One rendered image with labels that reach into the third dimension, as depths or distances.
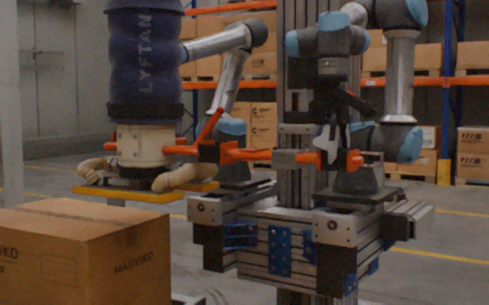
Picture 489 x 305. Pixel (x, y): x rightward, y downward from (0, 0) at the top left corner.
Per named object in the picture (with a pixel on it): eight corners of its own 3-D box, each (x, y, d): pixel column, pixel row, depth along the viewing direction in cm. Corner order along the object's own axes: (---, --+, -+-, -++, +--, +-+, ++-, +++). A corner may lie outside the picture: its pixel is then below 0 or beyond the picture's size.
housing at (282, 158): (270, 167, 135) (270, 150, 135) (281, 165, 141) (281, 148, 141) (295, 170, 132) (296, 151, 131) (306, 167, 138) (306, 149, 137)
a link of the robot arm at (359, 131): (346, 158, 184) (347, 119, 183) (383, 161, 176) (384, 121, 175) (331, 162, 174) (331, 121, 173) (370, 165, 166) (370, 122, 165)
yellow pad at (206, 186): (115, 183, 172) (114, 169, 172) (135, 180, 181) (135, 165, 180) (202, 193, 155) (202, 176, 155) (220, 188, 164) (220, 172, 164)
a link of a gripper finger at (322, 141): (312, 163, 128) (318, 127, 131) (335, 164, 125) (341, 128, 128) (307, 159, 126) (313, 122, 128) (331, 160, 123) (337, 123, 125)
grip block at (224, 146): (195, 163, 145) (195, 142, 144) (214, 160, 153) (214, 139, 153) (221, 165, 140) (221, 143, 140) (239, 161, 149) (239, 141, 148)
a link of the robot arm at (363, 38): (334, 28, 145) (315, 24, 136) (373, 25, 138) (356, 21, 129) (334, 57, 145) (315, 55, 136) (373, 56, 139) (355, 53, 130)
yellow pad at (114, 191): (70, 193, 155) (69, 176, 155) (95, 188, 164) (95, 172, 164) (163, 204, 139) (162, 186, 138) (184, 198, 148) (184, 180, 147)
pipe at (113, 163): (75, 180, 157) (75, 160, 156) (131, 170, 179) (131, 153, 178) (166, 189, 140) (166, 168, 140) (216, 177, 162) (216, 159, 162)
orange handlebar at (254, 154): (75, 150, 169) (75, 139, 169) (137, 143, 195) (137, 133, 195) (358, 170, 124) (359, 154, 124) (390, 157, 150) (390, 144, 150)
